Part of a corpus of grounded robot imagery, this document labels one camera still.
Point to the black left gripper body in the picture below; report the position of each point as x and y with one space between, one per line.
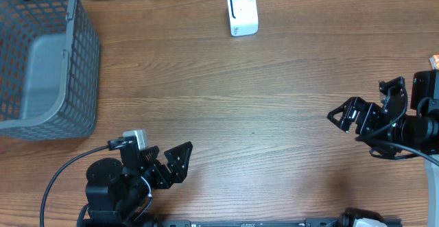
154 175

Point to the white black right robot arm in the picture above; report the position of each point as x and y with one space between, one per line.
403 126

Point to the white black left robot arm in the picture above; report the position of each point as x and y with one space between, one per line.
119 192

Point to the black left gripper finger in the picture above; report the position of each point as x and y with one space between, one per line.
148 157
178 161

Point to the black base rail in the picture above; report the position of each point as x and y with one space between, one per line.
311 222

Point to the small orange snack packet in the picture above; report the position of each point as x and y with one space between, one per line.
434 62

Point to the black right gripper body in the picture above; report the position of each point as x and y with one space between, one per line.
372 118

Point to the white barcode scanner stand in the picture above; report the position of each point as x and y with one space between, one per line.
243 17

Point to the grey plastic mesh basket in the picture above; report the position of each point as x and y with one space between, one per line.
50 58

